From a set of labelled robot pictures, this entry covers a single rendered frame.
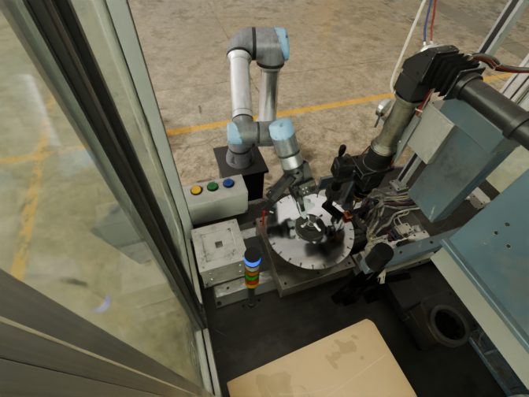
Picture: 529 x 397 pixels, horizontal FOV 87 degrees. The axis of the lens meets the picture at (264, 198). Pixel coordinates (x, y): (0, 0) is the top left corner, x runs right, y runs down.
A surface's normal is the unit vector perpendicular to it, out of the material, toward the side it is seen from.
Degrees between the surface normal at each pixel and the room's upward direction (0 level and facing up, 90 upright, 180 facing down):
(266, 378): 0
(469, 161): 90
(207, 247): 0
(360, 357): 0
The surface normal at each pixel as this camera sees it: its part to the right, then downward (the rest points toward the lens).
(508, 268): -0.94, 0.23
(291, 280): 0.04, -0.61
